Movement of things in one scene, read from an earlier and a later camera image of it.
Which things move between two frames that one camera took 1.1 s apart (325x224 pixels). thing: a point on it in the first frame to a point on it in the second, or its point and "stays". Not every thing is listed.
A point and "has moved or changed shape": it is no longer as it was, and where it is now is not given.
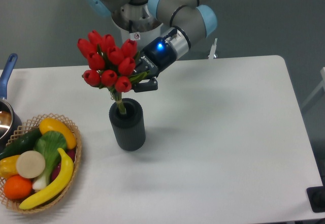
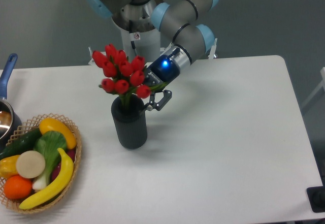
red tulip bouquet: x=111 y=66 has moved or changed shape
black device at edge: x=316 y=196 stays
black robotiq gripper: x=158 y=56 to x=163 y=69
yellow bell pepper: x=8 y=166 stays
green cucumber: x=25 y=142 stays
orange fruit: x=17 y=187 stays
